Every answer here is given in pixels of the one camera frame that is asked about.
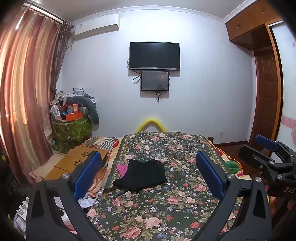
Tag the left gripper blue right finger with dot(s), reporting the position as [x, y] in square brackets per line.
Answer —
[253, 221]

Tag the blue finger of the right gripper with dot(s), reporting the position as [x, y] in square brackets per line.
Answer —
[266, 143]

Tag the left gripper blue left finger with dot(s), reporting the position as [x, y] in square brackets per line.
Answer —
[53, 210]

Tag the black pants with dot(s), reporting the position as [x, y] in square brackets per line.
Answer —
[142, 175]

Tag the green plush toy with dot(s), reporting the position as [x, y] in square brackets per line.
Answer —
[233, 166]

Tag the striped cloth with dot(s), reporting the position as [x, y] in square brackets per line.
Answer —
[105, 143]

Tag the pink folded cloth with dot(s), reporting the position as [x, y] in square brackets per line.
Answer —
[122, 169]

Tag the bamboo lap desk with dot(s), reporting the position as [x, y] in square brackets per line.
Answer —
[69, 162]

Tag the green fabric storage bin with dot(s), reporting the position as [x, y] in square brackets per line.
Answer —
[67, 135]

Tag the floral green bedspread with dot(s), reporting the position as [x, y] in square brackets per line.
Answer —
[175, 210]

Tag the orange box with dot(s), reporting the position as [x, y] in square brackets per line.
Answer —
[74, 116]

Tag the yellow foam headboard arch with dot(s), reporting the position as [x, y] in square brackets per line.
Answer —
[151, 122]

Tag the wooden wardrobe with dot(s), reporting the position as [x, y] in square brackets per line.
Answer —
[248, 27]

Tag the pink striped curtain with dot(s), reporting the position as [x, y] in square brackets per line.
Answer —
[33, 46]

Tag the white air conditioner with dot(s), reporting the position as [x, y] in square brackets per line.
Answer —
[97, 26]

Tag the small wall monitor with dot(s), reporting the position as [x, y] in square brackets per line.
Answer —
[152, 80]

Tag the large wall television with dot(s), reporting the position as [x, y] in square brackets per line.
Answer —
[154, 55]

